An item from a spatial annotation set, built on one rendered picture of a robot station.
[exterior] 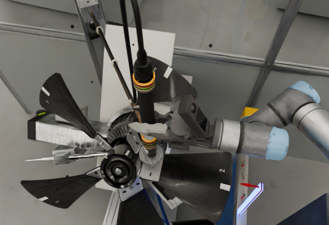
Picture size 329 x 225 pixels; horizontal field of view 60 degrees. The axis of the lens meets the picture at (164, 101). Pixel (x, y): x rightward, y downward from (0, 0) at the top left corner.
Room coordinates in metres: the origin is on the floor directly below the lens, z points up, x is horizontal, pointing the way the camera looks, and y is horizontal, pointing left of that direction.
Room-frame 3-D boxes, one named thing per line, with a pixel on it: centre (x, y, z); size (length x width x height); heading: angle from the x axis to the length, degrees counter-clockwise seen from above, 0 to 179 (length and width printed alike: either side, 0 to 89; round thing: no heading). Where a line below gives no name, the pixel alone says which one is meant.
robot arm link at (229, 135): (0.32, -0.15, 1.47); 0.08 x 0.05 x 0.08; 169
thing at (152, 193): (0.36, 0.07, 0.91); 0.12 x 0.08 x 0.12; 169
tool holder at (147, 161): (0.36, 0.04, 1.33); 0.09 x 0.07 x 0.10; 24
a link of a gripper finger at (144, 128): (0.32, 0.04, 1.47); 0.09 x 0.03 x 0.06; 89
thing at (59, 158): (0.42, 0.38, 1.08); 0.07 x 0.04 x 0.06; 89
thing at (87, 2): (0.92, 0.29, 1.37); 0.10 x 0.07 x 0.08; 24
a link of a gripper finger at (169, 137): (0.31, -0.01, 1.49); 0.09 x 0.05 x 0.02; 89
